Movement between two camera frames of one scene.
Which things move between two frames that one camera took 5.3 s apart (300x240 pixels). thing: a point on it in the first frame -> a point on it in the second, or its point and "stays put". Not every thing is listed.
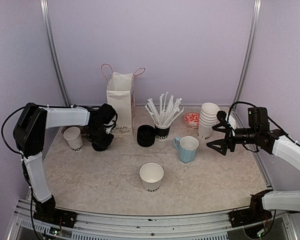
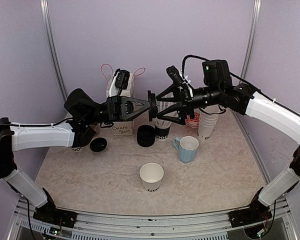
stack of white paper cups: (208, 119) stays put
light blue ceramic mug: (187, 146) stays put
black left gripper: (91, 136) -> (117, 106)
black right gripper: (229, 137) -> (186, 103)
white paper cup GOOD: (151, 174) stays put
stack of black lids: (146, 135) stays put
